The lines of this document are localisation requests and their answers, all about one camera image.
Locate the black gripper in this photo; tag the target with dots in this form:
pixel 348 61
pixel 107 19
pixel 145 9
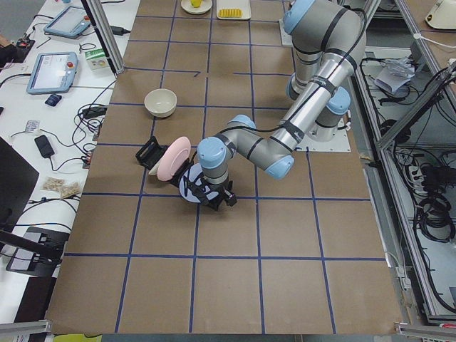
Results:
pixel 216 191

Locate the blue plate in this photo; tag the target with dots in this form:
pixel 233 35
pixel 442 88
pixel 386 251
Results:
pixel 192 181

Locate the yellow ridged bread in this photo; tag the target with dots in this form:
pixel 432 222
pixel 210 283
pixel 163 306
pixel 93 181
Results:
pixel 229 14

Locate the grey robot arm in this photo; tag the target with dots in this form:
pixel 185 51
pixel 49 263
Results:
pixel 328 40

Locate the pink plate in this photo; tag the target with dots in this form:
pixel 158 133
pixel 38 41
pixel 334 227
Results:
pixel 173 159

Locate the cream plate in rack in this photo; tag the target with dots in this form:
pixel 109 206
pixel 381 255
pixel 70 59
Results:
pixel 153 170

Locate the black plate rack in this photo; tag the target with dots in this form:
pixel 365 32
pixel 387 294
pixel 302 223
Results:
pixel 178 171

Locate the cream plate with lemon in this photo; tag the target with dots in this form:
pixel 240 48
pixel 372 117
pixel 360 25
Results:
pixel 206 5

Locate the cream ceramic bowl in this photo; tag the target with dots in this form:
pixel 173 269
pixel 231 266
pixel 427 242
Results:
pixel 161 102

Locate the black power adapter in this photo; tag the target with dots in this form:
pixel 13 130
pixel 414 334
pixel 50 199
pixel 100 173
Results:
pixel 94 112

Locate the bag of nuts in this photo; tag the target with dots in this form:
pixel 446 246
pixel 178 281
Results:
pixel 64 189

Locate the black smartphone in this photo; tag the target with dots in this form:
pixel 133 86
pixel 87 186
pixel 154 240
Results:
pixel 44 146

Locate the green white carton box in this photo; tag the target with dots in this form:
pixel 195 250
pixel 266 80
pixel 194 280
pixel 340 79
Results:
pixel 96 59

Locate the yellow lemon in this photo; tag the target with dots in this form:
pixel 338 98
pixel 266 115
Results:
pixel 196 3

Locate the black monitor stand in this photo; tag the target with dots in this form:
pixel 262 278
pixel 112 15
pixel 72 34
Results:
pixel 38 252

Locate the near teach pendant tablet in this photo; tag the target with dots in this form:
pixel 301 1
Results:
pixel 53 73

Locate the teach pendant tablet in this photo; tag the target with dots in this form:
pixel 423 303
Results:
pixel 70 23
pixel 53 73

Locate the white serving tray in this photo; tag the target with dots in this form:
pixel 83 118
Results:
pixel 244 5

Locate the far teach pendant tablet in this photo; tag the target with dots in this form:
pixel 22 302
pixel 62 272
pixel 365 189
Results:
pixel 70 23

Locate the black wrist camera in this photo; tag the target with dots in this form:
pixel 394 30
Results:
pixel 229 198

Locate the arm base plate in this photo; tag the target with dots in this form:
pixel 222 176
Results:
pixel 320 139
pixel 286 39

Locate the aluminium frame post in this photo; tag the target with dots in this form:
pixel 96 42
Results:
pixel 99 21

